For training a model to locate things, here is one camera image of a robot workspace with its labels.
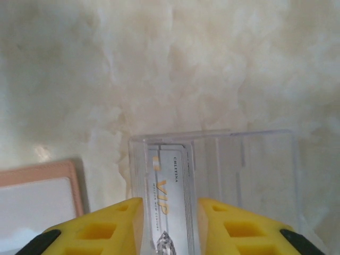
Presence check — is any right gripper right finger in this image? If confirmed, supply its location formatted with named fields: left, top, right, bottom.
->
left=198, top=198, right=327, bottom=255

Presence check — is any pink leather card holder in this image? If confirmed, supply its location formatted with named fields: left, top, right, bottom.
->
left=0, top=158, right=90, bottom=255

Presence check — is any clear plastic bag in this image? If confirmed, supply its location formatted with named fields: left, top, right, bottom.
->
left=127, top=129, right=324, bottom=245

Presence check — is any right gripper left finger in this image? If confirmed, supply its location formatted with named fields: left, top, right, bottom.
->
left=20, top=197, right=149, bottom=255

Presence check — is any silver VIP card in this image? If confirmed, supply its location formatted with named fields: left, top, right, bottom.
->
left=144, top=143, right=200, bottom=255

